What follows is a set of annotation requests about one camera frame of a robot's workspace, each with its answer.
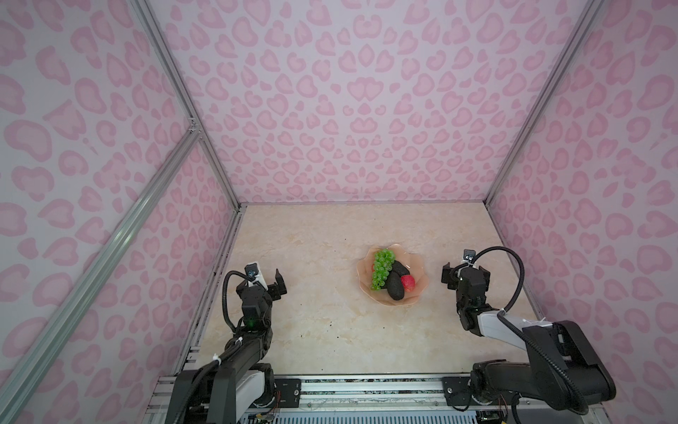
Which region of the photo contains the red apple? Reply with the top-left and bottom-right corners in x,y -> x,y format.
401,275 -> 416,293

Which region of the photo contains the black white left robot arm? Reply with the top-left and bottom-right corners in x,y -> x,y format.
165,261 -> 287,423

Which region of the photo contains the right rear aluminium post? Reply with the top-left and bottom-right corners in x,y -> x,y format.
483,0 -> 607,210

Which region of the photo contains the aluminium frame diagonal bar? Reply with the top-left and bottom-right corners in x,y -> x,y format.
1,130 -> 201,423

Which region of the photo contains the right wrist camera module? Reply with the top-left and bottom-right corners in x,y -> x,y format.
463,249 -> 477,263

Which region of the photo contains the aluminium post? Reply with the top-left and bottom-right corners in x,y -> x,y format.
129,0 -> 242,212
483,0 -> 607,210

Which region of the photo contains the left rear aluminium post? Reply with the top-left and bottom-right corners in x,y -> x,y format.
129,0 -> 242,212

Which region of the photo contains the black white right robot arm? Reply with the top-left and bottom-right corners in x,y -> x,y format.
441,263 -> 617,415

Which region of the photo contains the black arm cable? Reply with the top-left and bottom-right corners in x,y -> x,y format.
221,269 -> 250,334
470,246 -> 589,414

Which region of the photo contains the green grape bunch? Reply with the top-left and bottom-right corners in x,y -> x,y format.
371,249 -> 396,291

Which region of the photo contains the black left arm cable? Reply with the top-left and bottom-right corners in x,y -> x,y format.
221,269 -> 250,334

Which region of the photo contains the pink scalloped fruit bowl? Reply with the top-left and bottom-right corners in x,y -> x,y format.
357,244 -> 429,307

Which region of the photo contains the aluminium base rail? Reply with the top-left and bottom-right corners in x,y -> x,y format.
139,372 -> 610,424

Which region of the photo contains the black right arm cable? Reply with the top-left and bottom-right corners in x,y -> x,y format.
470,246 -> 589,414

